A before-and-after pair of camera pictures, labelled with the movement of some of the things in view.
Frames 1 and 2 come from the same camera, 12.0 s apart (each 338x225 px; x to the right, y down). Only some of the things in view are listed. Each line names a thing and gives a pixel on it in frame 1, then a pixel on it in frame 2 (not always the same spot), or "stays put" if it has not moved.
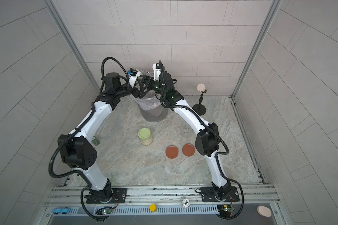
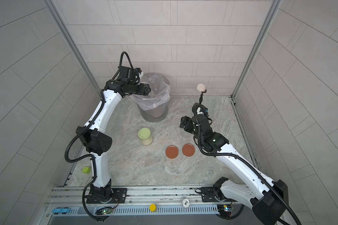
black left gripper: (139, 93) stays put
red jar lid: (172, 152) stays put
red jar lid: (188, 150) stays put
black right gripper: (153, 86) → (192, 122)
